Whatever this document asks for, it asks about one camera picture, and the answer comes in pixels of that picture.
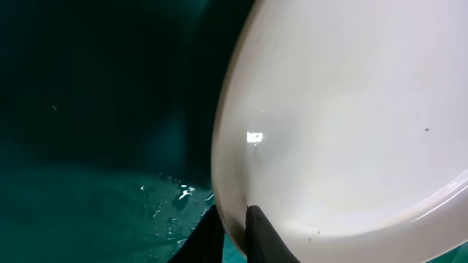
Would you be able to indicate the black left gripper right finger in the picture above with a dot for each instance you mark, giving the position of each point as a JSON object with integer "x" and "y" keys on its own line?
{"x": 263, "y": 244}

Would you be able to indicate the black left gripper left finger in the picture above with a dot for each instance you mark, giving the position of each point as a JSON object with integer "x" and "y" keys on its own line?
{"x": 205, "y": 244}

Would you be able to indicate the white plate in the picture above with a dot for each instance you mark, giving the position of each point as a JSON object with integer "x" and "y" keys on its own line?
{"x": 345, "y": 121}

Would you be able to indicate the teal plastic tray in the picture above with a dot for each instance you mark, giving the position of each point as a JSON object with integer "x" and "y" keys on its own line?
{"x": 107, "y": 123}

